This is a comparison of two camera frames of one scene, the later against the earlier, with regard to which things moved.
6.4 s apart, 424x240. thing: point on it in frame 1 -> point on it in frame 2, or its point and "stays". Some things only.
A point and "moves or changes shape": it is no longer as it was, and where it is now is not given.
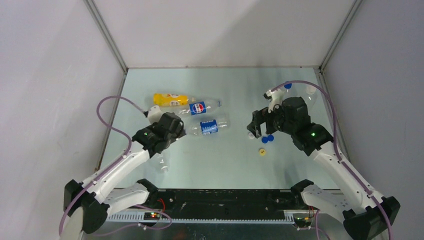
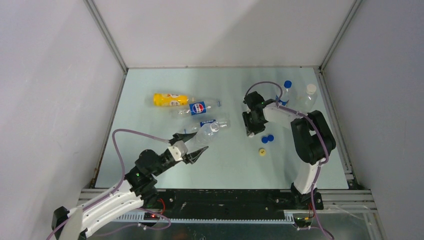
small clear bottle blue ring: (162, 162) moves or changes shape
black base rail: (224, 201) stays
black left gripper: (179, 133) -> (192, 157)
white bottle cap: (310, 89) stays
